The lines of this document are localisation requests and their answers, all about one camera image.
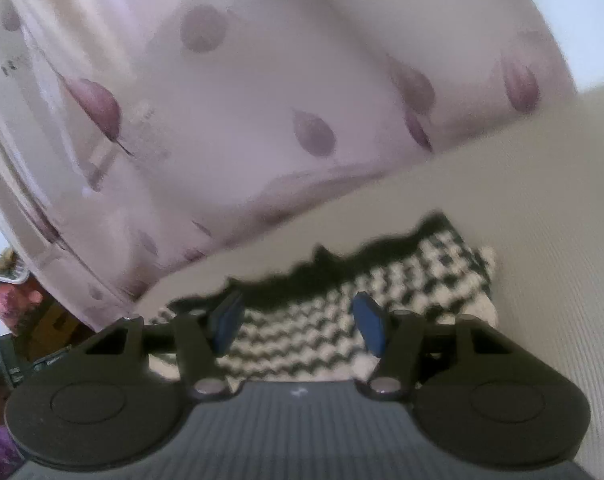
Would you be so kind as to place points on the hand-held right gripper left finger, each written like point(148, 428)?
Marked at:
point(228, 324)

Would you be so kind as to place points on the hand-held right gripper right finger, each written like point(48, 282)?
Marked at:
point(369, 322)

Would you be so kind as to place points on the black white striped knit sweater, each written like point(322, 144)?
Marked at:
point(302, 330)

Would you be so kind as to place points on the dark green box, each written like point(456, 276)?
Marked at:
point(27, 360)

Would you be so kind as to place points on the pink leaf print curtain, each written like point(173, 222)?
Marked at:
point(232, 110)

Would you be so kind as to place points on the red pink cloth bundle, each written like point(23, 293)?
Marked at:
point(14, 300)

